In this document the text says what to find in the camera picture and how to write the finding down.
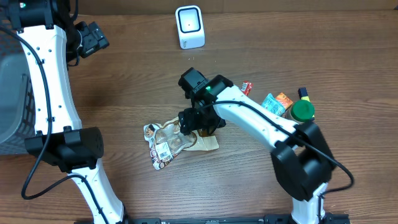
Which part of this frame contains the beige dog treat bag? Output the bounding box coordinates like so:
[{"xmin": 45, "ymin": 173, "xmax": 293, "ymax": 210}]
[{"xmin": 143, "ymin": 118, "xmax": 219, "ymax": 170}]

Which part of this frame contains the red snack stick packet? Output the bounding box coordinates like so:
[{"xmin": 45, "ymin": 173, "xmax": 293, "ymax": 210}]
[{"xmin": 241, "ymin": 81, "xmax": 252, "ymax": 96}]

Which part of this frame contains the mint green tissue packet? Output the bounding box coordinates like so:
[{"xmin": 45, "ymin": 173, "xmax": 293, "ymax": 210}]
[{"xmin": 261, "ymin": 93, "xmax": 285, "ymax": 116}]

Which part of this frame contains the orange snack packet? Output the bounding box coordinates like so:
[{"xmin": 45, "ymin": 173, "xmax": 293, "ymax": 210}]
[{"xmin": 275, "ymin": 92, "xmax": 294, "ymax": 110}]

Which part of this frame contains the green lid jar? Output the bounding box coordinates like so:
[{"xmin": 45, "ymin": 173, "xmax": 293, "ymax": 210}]
[{"xmin": 285, "ymin": 100, "xmax": 315, "ymax": 123}]

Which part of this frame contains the yellow highlighter marker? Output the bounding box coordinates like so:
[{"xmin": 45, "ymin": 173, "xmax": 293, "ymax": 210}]
[{"xmin": 297, "ymin": 87, "xmax": 315, "ymax": 121}]

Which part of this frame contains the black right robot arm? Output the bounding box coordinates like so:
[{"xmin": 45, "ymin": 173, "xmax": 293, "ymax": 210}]
[{"xmin": 178, "ymin": 68, "xmax": 336, "ymax": 223}]

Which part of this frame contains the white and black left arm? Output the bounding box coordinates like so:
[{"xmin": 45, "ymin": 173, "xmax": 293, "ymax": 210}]
[{"xmin": 4, "ymin": 0, "xmax": 130, "ymax": 224}]

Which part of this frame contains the white barcode scanner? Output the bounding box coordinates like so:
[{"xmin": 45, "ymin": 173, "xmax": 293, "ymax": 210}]
[{"xmin": 175, "ymin": 5, "xmax": 205, "ymax": 50}]

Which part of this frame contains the dark grey plastic basket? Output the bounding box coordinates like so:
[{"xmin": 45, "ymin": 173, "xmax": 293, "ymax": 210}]
[{"xmin": 1, "ymin": 32, "xmax": 35, "ymax": 156}]

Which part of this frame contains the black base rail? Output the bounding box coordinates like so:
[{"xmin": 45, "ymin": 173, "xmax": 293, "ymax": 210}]
[{"xmin": 130, "ymin": 213, "xmax": 351, "ymax": 224}]

